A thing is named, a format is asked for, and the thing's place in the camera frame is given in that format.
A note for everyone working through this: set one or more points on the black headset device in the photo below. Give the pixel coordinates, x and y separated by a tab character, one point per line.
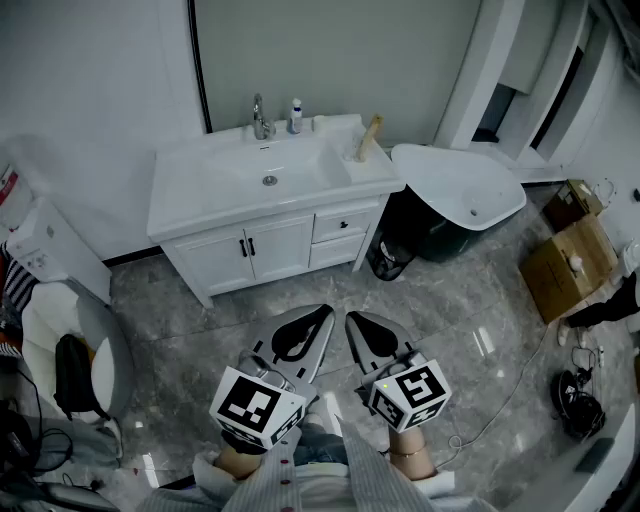
575	402

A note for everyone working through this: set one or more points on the white and grey chair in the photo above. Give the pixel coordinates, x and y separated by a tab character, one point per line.
107	370

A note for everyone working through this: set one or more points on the white vanity cabinet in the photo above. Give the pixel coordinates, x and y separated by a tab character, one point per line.
280	250

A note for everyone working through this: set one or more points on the beige paper cup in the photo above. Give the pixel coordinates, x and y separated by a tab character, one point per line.
318	123

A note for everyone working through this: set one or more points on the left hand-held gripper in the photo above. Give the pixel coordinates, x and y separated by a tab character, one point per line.
257	410

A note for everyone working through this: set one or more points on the black backpack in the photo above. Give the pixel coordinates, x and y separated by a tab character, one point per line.
75	370

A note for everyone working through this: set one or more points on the yellow scraper tool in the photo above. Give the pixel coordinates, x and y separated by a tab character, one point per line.
369	137

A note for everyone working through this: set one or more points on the grey cloth bundle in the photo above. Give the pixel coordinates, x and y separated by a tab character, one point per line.
85	445

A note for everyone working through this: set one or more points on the small white wad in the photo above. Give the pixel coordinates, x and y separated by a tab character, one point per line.
576	261

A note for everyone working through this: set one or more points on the person's left forearm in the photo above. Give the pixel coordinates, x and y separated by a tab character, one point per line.
240	462

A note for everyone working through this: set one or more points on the clear spray bottle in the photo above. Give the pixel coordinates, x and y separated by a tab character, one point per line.
295	122

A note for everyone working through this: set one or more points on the white ceramic washbasin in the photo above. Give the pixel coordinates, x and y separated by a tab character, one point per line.
215	175

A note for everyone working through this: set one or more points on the person's striped shirt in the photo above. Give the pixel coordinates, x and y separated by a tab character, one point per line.
370	480

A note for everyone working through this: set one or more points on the white built-in shelf unit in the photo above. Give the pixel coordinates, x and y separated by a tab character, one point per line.
500	65

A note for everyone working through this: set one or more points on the black mesh waste bin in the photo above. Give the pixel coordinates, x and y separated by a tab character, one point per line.
390	257

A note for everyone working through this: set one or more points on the striped cloth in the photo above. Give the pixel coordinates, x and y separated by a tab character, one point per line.
17	285

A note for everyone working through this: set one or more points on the large brown cardboard box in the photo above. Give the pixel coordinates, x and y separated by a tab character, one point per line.
555	272

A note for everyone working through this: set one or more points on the chrome faucet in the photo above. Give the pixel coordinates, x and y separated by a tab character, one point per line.
258	120

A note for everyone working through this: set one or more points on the small dark cardboard box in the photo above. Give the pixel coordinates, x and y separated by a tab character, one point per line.
570	202

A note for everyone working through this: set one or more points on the person's right forearm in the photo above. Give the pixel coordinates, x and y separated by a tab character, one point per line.
412	445

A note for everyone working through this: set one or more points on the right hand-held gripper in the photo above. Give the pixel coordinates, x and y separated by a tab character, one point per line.
410	395

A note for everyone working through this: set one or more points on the white bathtub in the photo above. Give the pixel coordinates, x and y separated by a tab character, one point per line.
450	185

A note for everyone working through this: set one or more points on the person's legs in jeans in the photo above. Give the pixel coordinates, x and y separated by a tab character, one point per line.
320	442

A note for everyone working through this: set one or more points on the chrome sink drain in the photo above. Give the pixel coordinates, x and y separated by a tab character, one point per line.
270	180

